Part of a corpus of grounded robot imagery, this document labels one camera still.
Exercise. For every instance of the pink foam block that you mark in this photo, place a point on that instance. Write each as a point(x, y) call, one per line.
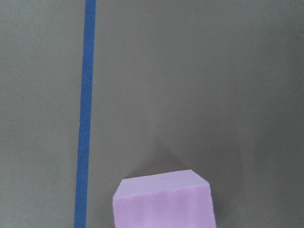
point(177, 199)

